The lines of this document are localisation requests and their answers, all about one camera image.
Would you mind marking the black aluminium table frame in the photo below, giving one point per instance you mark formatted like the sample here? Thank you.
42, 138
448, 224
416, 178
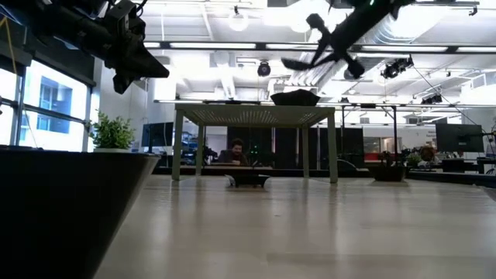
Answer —
445, 177

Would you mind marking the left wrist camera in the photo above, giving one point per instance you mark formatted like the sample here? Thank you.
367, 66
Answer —
118, 19

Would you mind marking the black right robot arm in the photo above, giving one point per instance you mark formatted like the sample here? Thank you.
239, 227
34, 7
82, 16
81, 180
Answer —
383, 7

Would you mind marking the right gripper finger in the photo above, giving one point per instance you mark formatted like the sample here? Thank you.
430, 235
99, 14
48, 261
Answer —
315, 20
355, 69

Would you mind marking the green plant in white pot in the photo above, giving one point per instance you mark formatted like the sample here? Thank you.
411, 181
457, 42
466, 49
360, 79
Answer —
112, 133

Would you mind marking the black ceiling dome camera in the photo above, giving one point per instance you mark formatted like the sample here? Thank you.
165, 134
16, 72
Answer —
264, 69

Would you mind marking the small green background plant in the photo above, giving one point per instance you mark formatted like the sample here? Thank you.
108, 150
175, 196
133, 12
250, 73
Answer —
414, 159

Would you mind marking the round white ceiling lamp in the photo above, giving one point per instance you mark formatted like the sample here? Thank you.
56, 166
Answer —
238, 22

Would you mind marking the black ceiling spotlight cluster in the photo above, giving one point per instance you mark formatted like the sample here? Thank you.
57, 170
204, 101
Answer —
396, 67

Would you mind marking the small square black plate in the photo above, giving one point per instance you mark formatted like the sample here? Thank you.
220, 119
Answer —
248, 180
294, 64

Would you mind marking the person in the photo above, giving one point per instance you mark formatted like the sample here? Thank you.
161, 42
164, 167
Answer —
234, 155

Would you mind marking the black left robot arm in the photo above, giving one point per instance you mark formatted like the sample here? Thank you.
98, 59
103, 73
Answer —
58, 27

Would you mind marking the dark partition wall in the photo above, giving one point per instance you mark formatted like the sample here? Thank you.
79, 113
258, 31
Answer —
286, 147

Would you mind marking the black monitor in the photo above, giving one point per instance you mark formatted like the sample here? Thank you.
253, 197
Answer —
157, 134
459, 137

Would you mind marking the small white table rack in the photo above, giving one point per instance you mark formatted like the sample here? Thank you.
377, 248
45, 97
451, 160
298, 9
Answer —
252, 115

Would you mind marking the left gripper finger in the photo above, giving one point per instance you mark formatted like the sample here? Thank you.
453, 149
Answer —
149, 66
122, 83

